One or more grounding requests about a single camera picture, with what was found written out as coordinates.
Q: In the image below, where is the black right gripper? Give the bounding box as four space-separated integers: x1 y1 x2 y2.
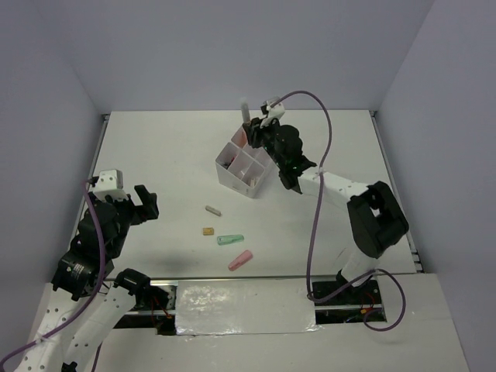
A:
243 115 285 168

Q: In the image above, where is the orange highlighter with clear cap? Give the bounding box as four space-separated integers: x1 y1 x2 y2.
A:
240 98 251 123

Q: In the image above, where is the red pencil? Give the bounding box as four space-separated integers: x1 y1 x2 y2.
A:
227 155 237 167

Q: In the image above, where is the beige eraser stick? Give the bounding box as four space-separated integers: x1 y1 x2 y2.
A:
205 205 222 216

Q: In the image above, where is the small yellow eraser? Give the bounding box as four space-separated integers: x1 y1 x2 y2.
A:
202 228 215 236

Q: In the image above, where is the green highlighter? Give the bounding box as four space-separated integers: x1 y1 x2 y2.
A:
217 234 244 246

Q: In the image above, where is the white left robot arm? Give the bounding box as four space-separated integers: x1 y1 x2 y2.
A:
16 185 159 371

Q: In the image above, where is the white six-compartment organizer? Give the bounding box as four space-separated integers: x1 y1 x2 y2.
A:
215 127 275 198

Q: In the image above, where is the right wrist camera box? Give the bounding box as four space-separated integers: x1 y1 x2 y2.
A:
260 97 285 128

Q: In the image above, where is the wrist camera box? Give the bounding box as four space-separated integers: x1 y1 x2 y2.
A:
260 97 285 128
90 169 128 202

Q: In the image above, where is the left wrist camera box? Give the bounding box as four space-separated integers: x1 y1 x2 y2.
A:
90 169 128 202

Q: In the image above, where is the metal table rail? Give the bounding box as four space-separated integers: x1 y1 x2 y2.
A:
92 274 419 283

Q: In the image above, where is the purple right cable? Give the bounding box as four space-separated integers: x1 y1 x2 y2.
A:
270 91 406 332

